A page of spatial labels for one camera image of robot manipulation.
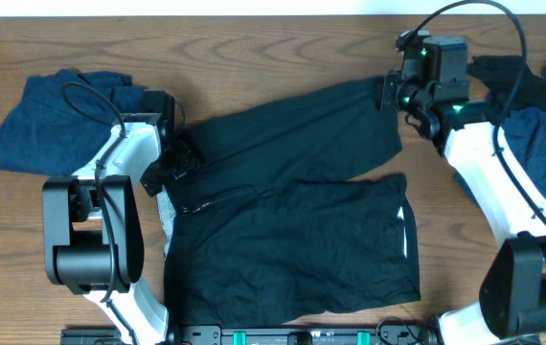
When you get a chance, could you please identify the black shorts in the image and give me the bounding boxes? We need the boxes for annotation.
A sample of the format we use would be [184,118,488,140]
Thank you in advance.
[164,77,421,327]

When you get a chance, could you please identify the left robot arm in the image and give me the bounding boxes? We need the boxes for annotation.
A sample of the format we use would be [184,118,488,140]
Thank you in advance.
[42,112,182,344]

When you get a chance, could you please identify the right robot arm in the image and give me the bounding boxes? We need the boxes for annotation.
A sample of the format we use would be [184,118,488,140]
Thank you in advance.
[381,71,546,344]

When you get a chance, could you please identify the black crumpled garment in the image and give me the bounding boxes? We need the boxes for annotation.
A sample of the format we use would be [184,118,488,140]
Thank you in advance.
[466,56,546,113]

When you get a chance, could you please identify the folded navy blue shorts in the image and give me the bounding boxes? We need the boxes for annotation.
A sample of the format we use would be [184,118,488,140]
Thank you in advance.
[0,69,145,176]

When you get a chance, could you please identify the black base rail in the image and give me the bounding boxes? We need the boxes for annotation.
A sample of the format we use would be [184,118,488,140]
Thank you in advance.
[59,323,442,345]

